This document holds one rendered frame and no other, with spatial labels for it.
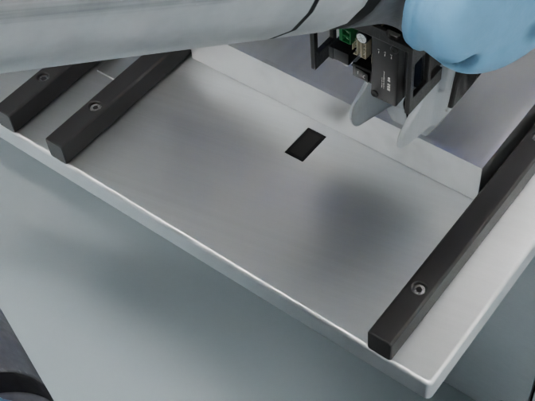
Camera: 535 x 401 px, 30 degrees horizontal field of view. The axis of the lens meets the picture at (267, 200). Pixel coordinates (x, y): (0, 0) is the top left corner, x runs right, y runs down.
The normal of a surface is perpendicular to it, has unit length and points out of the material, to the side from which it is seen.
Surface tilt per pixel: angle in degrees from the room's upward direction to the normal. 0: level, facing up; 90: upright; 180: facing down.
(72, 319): 0
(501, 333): 90
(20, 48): 111
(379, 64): 90
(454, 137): 0
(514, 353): 90
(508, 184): 0
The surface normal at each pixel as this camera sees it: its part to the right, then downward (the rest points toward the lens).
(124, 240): -0.07, -0.62
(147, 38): 0.37, 0.90
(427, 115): 0.79, 0.47
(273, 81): -0.61, 0.65
